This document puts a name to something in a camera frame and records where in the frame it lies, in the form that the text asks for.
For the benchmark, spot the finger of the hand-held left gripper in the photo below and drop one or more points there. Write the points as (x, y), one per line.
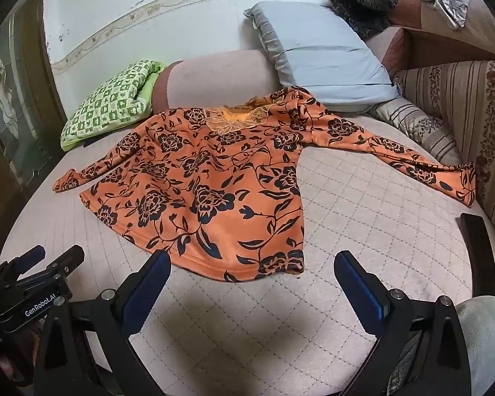
(68, 258)
(31, 253)

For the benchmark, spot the pink bolster with brown end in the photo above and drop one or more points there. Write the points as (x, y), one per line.
(214, 78)

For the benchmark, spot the wooden door with glass panel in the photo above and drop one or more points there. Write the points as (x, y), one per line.
(8, 111)

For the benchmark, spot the pink quilted sofa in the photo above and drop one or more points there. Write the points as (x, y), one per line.
(354, 214)

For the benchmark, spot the striped floral sofa backrest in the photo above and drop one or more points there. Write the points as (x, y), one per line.
(478, 111)

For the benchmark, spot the dark furry cloth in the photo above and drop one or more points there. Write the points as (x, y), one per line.
(363, 0)

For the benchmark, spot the pale blue pillow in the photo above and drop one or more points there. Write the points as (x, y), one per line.
(321, 57)

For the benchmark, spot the orange black floral shirt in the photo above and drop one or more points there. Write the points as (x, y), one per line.
(214, 181)

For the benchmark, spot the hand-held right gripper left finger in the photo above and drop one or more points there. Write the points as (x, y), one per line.
(144, 293)

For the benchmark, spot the black flat device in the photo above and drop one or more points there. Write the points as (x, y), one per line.
(480, 251)

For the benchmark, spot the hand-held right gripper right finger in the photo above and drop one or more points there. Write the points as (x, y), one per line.
(361, 293)

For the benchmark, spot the green checked pillow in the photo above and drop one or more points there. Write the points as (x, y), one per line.
(107, 103)

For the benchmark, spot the striped floral cushion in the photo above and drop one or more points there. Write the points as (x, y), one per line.
(420, 132)

